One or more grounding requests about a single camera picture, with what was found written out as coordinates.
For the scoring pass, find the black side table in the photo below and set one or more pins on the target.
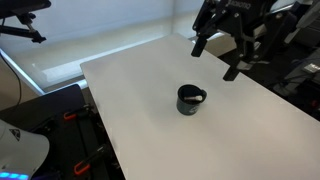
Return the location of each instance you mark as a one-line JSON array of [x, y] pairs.
[[70, 141]]

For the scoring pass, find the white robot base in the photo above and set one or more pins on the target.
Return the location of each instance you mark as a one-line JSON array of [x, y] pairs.
[[21, 153]]

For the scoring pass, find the orange black clamp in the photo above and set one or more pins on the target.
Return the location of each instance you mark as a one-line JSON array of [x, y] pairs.
[[78, 113], [86, 163]]

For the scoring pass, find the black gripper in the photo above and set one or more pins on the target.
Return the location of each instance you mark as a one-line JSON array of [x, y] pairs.
[[258, 33]]

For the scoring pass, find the white marker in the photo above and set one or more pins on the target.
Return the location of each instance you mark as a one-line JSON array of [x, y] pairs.
[[194, 98]]

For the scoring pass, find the orange black clamp right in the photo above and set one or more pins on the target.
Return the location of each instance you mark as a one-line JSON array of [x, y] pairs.
[[86, 163]]

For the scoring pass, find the dark blue mug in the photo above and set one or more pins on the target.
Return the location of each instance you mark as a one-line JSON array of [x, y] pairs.
[[189, 107]]

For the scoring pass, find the orange black clamp left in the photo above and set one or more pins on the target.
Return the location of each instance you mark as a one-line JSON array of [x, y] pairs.
[[78, 113]]

